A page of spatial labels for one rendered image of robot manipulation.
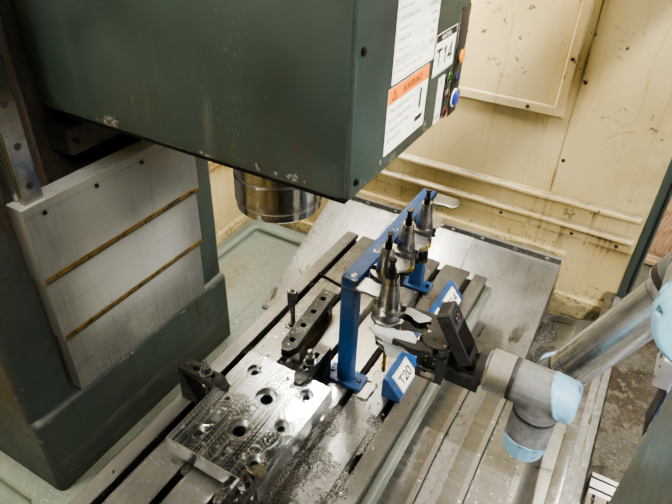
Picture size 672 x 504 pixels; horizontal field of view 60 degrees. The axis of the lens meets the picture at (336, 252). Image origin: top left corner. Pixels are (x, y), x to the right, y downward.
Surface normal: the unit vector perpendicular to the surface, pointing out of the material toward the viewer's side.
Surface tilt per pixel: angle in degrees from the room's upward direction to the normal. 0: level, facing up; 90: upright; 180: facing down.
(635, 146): 90
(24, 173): 90
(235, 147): 90
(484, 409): 8
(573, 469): 0
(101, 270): 89
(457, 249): 24
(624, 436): 0
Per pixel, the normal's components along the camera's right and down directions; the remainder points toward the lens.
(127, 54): -0.50, 0.49
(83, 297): 0.86, 0.31
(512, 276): -0.17, -0.54
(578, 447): 0.04, -0.81
